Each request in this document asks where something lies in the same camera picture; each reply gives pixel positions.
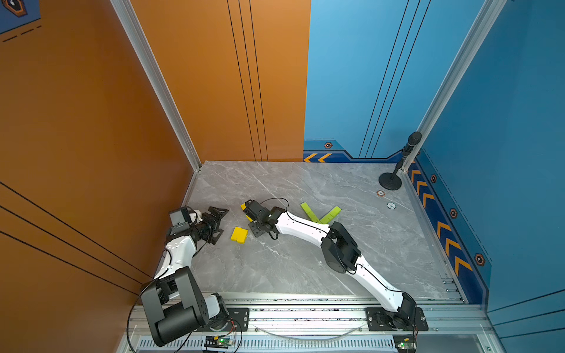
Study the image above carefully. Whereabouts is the green circuit board right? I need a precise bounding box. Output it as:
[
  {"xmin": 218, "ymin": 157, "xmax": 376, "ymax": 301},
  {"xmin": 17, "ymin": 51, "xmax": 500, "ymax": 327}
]
[{"xmin": 393, "ymin": 335, "xmax": 417, "ymax": 353}]

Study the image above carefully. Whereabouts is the aluminium front rail frame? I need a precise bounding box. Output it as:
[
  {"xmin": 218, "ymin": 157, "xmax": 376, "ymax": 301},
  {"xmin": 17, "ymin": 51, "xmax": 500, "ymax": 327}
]
[{"xmin": 116, "ymin": 290, "xmax": 504, "ymax": 353}]

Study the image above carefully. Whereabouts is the black microphone stand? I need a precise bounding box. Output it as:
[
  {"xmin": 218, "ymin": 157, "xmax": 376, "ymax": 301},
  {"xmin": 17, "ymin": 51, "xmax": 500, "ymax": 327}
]
[{"xmin": 378, "ymin": 132, "xmax": 422, "ymax": 191}]

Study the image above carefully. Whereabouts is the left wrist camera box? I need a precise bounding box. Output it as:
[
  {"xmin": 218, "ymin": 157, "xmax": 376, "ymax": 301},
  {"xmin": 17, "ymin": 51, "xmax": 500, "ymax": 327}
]
[{"xmin": 169, "ymin": 206, "xmax": 202, "ymax": 235}]

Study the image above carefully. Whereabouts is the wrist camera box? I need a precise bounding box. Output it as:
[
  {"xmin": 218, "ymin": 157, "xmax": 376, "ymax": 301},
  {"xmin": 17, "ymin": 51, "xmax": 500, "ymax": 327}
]
[
  {"xmin": 169, "ymin": 206, "xmax": 202, "ymax": 235},
  {"xmin": 245, "ymin": 200, "xmax": 269, "ymax": 222}
]

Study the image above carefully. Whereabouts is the lime green long block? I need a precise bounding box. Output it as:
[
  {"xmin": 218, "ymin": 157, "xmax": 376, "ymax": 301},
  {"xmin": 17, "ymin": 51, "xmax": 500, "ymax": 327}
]
[
  {"xmin": 308, "ymin": 213, "xmax": 319, "ymax": 223},
  {"xmin": 320, "ymin": 213, "xmax": 334, "ymax": 224},
  {"xmin": 330, "ymin": 206, "xmax": 341, "ymax": 217},
  {"xmin": 300, "ymin": 202, "xmax": 313, "ymax": 216}
]

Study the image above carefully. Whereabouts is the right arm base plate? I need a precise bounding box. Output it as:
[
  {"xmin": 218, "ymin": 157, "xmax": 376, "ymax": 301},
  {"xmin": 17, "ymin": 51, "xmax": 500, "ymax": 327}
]
[{"xmin": 365, "ymin": 307, "xmax": 429, "ymax": 332}]

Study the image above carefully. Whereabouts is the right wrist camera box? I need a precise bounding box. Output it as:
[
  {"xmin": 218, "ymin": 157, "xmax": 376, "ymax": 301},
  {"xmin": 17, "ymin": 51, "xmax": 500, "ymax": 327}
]
[{"xmin": 245, "ymin": 200, "xmax": 269, "ymax": 222}]

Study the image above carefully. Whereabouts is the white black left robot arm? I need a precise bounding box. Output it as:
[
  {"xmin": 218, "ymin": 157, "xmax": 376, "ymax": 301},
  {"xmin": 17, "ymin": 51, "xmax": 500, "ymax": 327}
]
[{"xmin": 138, "ymin": 206, "xmax": 230, "ymax": 347}]

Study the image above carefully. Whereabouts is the green circuit board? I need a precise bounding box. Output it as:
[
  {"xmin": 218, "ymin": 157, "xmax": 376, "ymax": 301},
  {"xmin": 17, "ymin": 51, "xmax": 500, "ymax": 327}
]
[
  {"xmin": 204, "ymin": 336, "xmax": 235, "ymax": 350},
  {"xmin": 393, "ymin": 335, "xmax": 417, "ymax": 353}
]

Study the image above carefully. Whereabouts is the green circuit board left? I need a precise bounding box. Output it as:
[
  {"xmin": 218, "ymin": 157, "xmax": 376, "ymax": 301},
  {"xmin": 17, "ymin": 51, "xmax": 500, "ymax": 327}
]
[{"xmin": 204, "ymin": 336, "xmax": 235, "ymax": 350}]

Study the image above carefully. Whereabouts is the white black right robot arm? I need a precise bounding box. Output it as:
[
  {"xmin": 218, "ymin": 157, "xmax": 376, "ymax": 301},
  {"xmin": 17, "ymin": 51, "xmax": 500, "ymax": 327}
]
[{"xmin": 244, "ymin": 206, "xmax": 417, "ymax": 331}]

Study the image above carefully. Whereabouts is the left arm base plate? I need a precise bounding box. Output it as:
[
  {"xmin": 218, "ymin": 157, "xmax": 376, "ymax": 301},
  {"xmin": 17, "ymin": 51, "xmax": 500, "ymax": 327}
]
[{"xmin": 197, "ymin": 307, "xmax": 250, "ymax": 332}]

